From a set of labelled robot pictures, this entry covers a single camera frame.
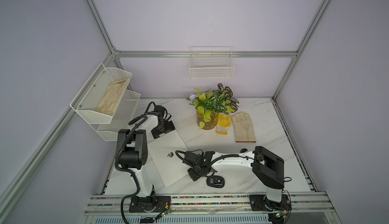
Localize white laptop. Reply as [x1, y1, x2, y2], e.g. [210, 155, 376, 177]
[148, 131, 189, 187]

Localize black wireless mouse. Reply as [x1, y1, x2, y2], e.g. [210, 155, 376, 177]
[206, 175, 225, 189]

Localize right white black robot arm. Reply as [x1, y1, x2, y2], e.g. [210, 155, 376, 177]
[175, 146, 292, 212]

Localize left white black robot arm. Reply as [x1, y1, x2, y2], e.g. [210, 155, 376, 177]
[114, 101, 175, 224]

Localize yellow glass cup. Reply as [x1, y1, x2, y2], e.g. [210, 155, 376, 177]
[216, 113, 232, 135]

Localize potted green plant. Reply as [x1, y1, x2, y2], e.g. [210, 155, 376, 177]
[186, 83, 239, 130]

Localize beige work glove on table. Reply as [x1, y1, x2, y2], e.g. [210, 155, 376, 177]
[232, 112, 256, 143]

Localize beige glove in basket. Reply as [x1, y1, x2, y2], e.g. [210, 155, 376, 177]
[96, 78, 130, 116]

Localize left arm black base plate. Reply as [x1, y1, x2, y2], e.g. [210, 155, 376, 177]
[128, 196, 171, 213]

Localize white two-tier wall basket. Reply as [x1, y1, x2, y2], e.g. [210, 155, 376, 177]
[70, 64, 140, 141]

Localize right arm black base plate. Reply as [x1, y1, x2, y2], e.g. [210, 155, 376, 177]
[249, 194, 292, 212]

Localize white wire wall basket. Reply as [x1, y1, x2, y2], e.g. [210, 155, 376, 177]
[189, 46, 235, 79]

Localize aluminium front rail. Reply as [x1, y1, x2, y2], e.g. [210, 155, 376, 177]
[80, 191, 342, 224]

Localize aluminium frame profiles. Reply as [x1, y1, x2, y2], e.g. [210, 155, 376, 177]
[1, 0, 333, 222]

